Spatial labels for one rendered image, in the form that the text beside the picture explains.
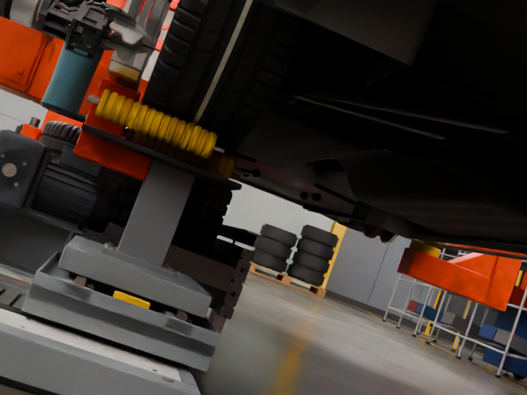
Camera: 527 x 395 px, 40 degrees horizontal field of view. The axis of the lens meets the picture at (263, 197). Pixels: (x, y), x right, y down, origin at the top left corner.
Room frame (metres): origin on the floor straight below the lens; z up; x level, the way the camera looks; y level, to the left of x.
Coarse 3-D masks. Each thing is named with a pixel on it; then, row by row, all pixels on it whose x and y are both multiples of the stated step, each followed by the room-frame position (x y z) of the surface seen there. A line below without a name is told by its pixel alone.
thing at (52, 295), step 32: (32, 288) 1.32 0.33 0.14; (64, 288) 1.33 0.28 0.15; (96, 288) 1.56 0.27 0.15; (64, 320) 1.33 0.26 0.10; (96, 320) 1.34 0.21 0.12; (128, 320) 1.35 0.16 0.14; (160, 320) 1.36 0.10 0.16; (192, 320) 1.63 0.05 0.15; (160, 352) 1.37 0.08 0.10; (192, 352) 1.38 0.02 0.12
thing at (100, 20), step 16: (48, 0) 1.28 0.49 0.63; (48, 16) 1.31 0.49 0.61; (64, 16) 1.28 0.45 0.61; (80, 16) 1.27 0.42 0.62; (96, 16) 1.30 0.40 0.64; (48, 32) 1.29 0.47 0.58; (64, 32) 1.28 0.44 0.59; (80, 32) 1.28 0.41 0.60; (96, 32) 1.28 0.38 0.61; (80, 48) 1.31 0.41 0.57; (96, 48) 1.31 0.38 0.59
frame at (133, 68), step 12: (132, 0) 1.33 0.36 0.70; (156, 0) 1.33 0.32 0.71; (168, 0) 1.34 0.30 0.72; (132, 12) 1.35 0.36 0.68; (144, 12) 1.79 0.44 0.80; (156, 12) 1.34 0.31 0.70; (144, 24) 1.80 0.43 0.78; (156, 24) 1.36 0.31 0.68; (156, 36) 1.80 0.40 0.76; (120, 60) 1.43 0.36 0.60; (132, 60) 1.44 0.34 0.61; (144, 60) 1.45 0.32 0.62; (108, 72) 1.48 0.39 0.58; (120, 72) 1.45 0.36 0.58; (132, 72) 1.45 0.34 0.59; (132, 84) 1.52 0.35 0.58
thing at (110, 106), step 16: (96, 96) 1.44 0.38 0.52; (112, 96) 1.42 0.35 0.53; (96, 112) 1.43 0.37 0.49; (112, 112) 1.43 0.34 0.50; (128, 112) 1.43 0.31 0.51; (144, 112) 1.43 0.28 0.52; (160, 112) 1.45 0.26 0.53; (128, 128) 1.46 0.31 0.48; (144, 128) 1.44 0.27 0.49; (160, 128) 1.44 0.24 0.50; (176, 128) 1.45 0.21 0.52; (192, 128) 1.46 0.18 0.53; (176, 144) 1.46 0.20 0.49; (192, 144) 1.46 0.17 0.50; (208, 144) 1.46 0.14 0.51
